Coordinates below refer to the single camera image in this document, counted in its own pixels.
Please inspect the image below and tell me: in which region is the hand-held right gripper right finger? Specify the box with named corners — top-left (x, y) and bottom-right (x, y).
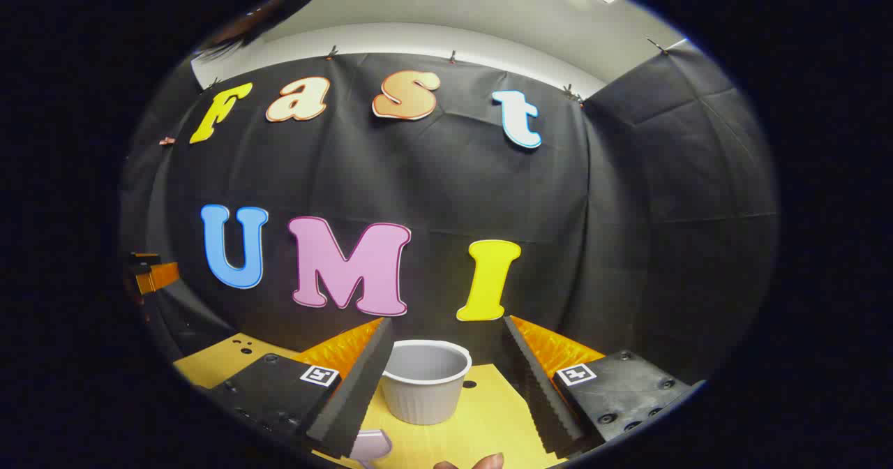
top-left (502, 314), bottom-right (707, 457)

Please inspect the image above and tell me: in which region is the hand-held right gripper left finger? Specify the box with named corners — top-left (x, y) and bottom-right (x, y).
top-left (208, 317), bottom-right (396, 460)

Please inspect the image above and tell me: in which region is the lilac plastic dustpan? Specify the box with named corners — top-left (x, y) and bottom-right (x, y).
top-left (349, 429), bottom-right (393, 468)

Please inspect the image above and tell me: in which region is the white ribbed garbage bin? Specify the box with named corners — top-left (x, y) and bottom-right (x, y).
top-left (380, 339), bottom-right (472, 426)

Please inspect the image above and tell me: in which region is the yellow wooden desktop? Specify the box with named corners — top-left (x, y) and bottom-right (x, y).
top-left (172, 332), bottom-right (569, 469)

